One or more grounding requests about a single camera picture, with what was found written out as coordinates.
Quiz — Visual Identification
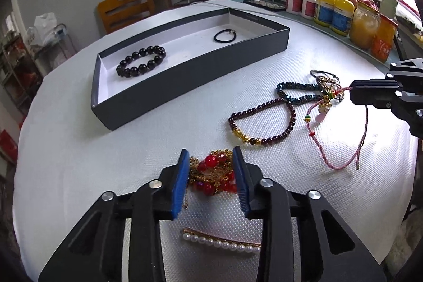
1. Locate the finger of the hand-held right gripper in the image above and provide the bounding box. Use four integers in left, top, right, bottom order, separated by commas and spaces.
350, 59, 423, 94
350, 89, 423, 134

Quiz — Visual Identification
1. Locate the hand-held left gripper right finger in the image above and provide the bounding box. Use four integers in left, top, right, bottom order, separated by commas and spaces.
231, 146, 387, 282

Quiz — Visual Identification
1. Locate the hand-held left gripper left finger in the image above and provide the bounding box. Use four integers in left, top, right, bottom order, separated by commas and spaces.
38, 149, 191, 282

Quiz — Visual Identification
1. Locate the red bead gold chain jewelry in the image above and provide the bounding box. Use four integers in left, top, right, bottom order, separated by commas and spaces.
188, 150, 237, 197

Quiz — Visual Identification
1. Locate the pearl hair clip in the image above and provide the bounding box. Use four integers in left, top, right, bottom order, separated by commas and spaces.
182, 227, 261, 255

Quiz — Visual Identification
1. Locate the pink cord bracelet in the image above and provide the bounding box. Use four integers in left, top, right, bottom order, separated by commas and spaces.
304, 77, 369, 170

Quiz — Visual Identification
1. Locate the dark red bead bracelet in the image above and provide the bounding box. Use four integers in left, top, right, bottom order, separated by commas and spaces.
229, 97, 296, 147

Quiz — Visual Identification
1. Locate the blue bead bracelet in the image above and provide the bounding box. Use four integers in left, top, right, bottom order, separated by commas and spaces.
276, 81, 323, 106

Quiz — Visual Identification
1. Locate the grey cardboard box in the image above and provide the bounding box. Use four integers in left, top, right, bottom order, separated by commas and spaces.
91, 7, 291, 131

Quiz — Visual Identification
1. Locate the orange snack packet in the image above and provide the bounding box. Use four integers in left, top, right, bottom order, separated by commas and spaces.
370, 14, 399, 63

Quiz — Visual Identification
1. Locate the glass honey jar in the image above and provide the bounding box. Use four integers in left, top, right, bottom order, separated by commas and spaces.
350, 1, 380, 49

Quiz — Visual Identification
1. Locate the yellow bottle blue label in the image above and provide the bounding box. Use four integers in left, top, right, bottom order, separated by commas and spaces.
313, 0, 338, 27
330, 0, 356, 36

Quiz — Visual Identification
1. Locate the white bottle red label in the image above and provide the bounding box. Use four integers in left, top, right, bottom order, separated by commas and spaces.
286, 0, 303, 16
301, 0, 318, 20

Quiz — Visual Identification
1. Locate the phone with patterned case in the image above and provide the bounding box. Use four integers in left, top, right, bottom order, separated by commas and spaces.
259, 0, 286, 11

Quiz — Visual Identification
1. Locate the red box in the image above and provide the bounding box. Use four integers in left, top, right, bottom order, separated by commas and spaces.
0, 128, 19, 167

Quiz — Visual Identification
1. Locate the metal trolley rack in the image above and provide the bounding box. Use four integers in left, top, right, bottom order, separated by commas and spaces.
26, 22, 76, 71

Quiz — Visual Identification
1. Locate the metal shelf rack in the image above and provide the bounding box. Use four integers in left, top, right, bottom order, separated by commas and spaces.
0, 14, 43, 111

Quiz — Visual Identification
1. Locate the white plastic bag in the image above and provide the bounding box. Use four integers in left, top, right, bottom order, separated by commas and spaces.
33, 13, 57, 48

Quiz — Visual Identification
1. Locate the black bead bracelet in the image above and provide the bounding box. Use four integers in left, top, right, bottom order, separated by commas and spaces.
116, 46, 166, 78

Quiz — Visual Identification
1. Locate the black hair tie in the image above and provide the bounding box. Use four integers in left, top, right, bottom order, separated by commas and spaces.
213, 29, 238, 43

